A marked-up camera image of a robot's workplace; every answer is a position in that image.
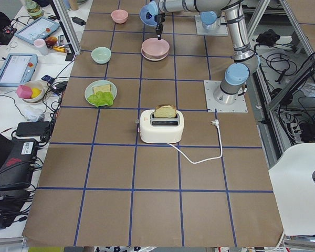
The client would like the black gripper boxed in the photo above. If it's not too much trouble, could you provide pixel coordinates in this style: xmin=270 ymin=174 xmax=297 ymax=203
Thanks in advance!
xmin=154 ymin=13 xmax=165 ymax=40

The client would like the pink plate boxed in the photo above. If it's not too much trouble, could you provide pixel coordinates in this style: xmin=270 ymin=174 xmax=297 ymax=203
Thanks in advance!
xmin=141 ymin=38 xmax=170 ymax=57

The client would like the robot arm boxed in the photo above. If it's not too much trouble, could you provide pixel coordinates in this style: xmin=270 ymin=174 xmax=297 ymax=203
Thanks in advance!
xmin=139 ymin=1 xmax=259 ymax=105

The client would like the white plate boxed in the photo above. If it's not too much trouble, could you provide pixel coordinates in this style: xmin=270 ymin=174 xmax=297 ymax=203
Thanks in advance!
xmin=141 ymin=51 xmax=168 ymax=61

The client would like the pink bowl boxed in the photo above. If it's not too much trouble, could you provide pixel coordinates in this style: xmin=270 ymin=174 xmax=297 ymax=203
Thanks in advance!
xmin=111 ymin=9 xmax=129 ymax=24

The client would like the mint green bowl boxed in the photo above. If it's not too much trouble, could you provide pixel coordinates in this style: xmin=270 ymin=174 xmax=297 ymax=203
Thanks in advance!
xmin=91 ymin=47 xmax=112 ymax=64

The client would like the bread slice on plate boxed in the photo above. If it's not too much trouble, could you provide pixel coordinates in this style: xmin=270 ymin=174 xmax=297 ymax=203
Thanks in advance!
xmin=92 ymin=84 xmax=111 ymax=94

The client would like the bread slice in toaster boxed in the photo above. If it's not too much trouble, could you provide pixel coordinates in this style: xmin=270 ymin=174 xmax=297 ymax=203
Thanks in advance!
xmin=154 ymin=104 xmax=176 ymax=118

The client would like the green lettuce leaf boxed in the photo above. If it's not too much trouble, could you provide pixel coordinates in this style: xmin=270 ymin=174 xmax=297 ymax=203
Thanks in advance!
xmin=87 ymin=91 xmax=114 ymax=107

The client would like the mint green plate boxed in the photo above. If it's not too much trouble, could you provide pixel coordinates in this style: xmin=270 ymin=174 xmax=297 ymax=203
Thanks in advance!
xmin=85 ymin=80 xmax=117 ymax=106

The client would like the white toaster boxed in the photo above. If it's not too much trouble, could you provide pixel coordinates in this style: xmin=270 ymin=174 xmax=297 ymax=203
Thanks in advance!
xmin=139 ymin=109 xmax=184 ymax=144

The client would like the upper blue teach pendant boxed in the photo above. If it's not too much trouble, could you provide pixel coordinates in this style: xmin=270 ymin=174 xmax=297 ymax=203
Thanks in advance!
xmin=15 ymin=17 xmax=60 ymax=44

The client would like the blue teach pendant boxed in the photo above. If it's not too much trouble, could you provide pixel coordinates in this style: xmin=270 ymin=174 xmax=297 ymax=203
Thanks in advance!
xmin=15 ymin=17 xmax=60 ymax=44
xmin=0 ymin=54 xmax=38 ymax=87

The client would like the pink plastic cup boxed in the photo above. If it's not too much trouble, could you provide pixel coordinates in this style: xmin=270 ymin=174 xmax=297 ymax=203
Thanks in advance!
xmin=33 ymin=39 xmax=49 ymax=56

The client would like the beige bowl with toys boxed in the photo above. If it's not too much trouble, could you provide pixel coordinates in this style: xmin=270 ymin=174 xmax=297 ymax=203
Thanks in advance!
xmin=16 ymin=80 xmax=46 ymax=103

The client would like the lower blue teach pendant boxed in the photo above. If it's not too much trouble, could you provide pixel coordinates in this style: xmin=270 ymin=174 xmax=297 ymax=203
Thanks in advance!
xmin=0 ymin=54 xmax=38 ymax=87

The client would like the black power adapter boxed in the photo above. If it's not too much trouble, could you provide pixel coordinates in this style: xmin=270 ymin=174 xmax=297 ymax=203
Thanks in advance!
xmin=15 ymin=121 xmax=50 ymax=137

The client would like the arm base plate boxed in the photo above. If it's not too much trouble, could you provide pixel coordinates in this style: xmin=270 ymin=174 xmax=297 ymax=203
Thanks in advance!
xmin=204 ymin=80 xmax=248 ymax=113
xmin=195 ymin=15 xmax=228 ymax=36

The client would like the aluminium frame post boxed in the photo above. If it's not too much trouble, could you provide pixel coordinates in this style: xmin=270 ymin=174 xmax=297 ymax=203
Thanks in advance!
xmin=50 ymin=0 xmax=81 ymax=55

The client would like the white toaster power cable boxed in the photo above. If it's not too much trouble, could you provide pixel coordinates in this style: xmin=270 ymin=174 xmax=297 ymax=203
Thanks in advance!
xmin=166 ymin=119 xmax=224 ymax=165

